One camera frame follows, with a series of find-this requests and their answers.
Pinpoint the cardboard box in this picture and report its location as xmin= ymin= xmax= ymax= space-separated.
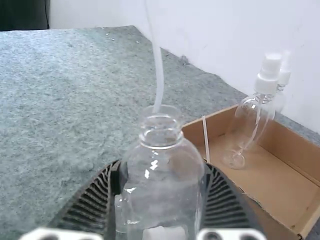
xmin=181 ymin=103 xmax=320 ymax=240

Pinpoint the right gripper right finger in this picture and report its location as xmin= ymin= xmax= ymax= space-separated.
xmin=197 ymin=162 xmax=268 ymax=240

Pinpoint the white spray top dip tube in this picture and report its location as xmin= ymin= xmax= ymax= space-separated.
xmin=143 ymin=0 xmax=166 ymax=116

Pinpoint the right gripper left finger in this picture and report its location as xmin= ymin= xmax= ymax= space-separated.
xmin=21 ymin=159 xmax=130 ymax=240

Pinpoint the clear plastic bottle without top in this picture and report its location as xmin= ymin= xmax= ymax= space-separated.
xmin=114 ymin=104 xmax=206 ymax=240

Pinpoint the clear bottle with spray top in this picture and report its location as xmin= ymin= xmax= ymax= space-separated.
xmin=221 ymin=52 xmax=283 ymax=170
xmin=271 ymin=51 xmax=293 ymax=113

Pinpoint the white straw tube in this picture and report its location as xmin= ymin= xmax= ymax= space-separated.
xmin=201 ymin=115 xmax=211 ymax=162

